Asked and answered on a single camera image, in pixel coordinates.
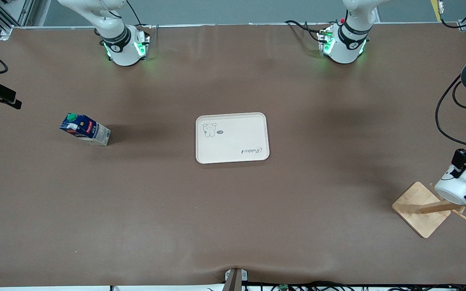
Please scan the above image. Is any white smiley cup black handle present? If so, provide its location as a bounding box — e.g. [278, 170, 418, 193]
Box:
[434, 164, 466, 205]

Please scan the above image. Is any blue white milk carton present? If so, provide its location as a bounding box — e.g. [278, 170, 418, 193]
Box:
[59, 113, 111, 146]

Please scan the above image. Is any cream rabbit print tray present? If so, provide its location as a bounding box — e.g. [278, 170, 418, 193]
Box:
[195, 112, 270, 164]

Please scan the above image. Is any wooden mug tree rack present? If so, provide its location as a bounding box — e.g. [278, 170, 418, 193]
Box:
[392, 171, 466, 239]

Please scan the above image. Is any brown table cover sheet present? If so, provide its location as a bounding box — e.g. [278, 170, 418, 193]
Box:
[0, 23, 466, 288]

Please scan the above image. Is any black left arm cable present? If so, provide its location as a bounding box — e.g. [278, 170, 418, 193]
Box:
[435, 0, 466, 149]

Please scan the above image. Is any black right base cable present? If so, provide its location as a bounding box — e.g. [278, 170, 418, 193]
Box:
[126, 0, 153, 30]

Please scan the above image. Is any black base cable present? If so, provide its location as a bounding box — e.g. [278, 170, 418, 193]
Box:
[126, 0, 153, 30]
[285, 20, 327, 46]

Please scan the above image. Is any black left base cable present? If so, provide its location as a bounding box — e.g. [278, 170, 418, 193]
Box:
[285, 20, 327, 46]

